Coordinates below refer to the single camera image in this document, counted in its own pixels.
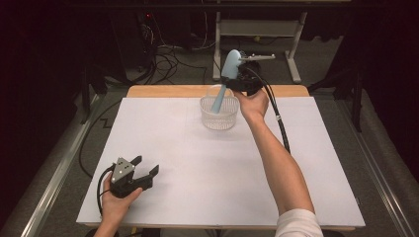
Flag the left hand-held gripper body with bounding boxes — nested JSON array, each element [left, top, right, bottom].
[[109, 156, 146, 199]]

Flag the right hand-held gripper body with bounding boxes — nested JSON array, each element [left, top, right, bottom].
[[234, 53, 277, 97]]

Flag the white plastic slotted basket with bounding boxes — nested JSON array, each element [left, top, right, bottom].
[[199, 84, 241, 131]]

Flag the person's right hand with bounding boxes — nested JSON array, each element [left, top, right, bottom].
[[234, 88, 271, 125]]

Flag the person's left hand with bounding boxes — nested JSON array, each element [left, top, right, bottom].
[[101, 172, 144, 225]]

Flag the white table sheet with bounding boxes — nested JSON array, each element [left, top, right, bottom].
[[76, 96, 367, 229]]

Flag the white metal stand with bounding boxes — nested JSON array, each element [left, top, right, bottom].
[[211, 11, 309, 85]]

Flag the black stand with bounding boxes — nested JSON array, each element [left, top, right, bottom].
[[80, 63, 110, 125]]

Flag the black device with red light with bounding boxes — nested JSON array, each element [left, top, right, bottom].
[[137, 12, 158, 72]]

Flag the white sleeve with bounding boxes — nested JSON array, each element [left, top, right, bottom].
[[274, 208, 326, 237]]

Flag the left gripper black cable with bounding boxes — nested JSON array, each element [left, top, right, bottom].
[[96, 164, 117, 219]]

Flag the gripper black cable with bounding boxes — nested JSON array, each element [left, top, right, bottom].
[[96, 164, 117, 219], [245, 65, 292, 155]]

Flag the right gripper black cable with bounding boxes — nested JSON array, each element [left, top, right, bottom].
[[245, 65, 292, 155]]

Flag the long black floor cable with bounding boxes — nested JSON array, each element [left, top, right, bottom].
[[78, 98, 124, 180]]

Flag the thin white cable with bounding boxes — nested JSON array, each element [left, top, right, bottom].
[[203, 11, 210, 45]]

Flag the bundle of black floor cables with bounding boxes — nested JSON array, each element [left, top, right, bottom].
[[137, 19, 211, 87]]

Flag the aluminium floor rail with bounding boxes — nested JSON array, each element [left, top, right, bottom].
[[19, 94, 102, 237], [335, 98, 418, 237]]

